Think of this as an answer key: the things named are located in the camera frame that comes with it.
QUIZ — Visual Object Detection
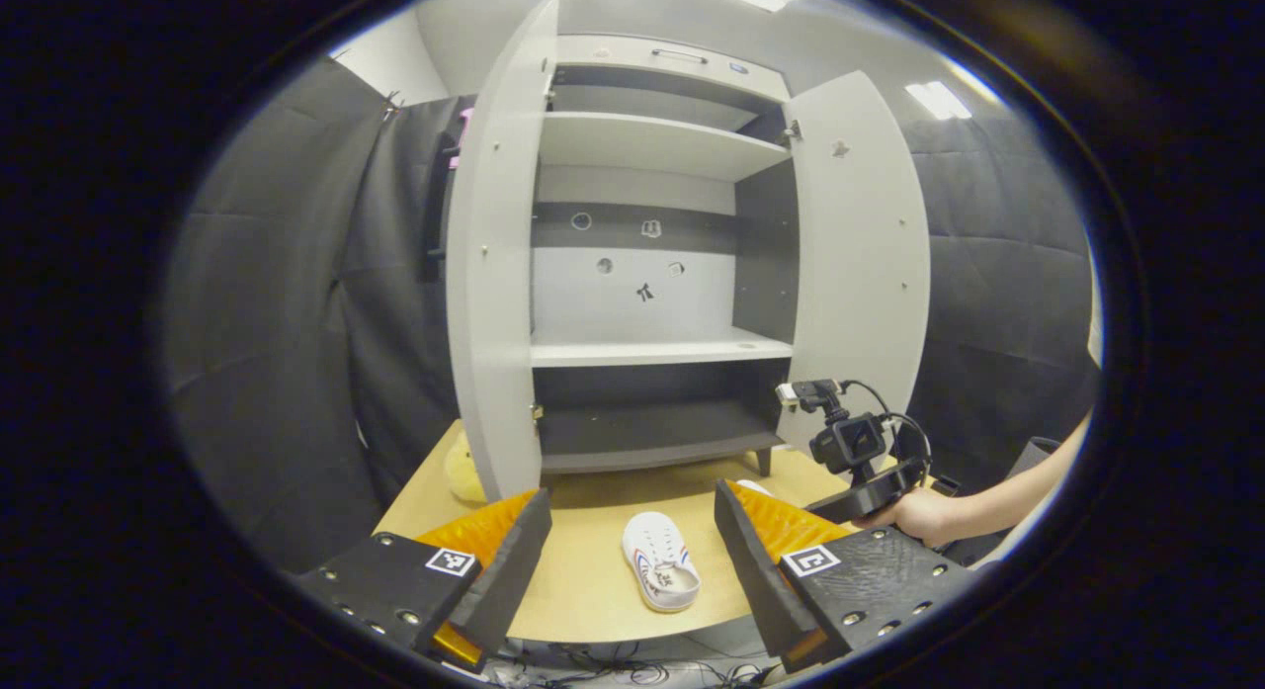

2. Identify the black door handle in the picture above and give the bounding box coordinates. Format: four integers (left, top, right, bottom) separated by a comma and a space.
423, 126, 458, 283

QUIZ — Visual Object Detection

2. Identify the grey white shoe cabinet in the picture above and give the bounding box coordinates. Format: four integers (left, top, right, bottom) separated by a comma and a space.
529, 34, 803, 477

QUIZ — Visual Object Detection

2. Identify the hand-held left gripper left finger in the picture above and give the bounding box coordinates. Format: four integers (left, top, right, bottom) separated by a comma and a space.
295, 488, 552, 672

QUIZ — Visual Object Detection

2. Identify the yellow plush toy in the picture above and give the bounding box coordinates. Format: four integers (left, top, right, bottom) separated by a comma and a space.
445, 434, 490, 504

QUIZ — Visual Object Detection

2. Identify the white shoe cabinet door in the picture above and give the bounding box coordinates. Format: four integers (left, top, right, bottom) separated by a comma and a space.
776, 71, 932, 463
445, 0, 560, 502

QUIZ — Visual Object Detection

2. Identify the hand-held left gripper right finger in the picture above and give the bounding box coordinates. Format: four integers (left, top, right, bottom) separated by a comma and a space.
714, 478, 979, 675

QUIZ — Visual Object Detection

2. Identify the black backdrop cloth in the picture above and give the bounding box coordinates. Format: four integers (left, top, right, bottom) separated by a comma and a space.
158, 56, 1103, 576

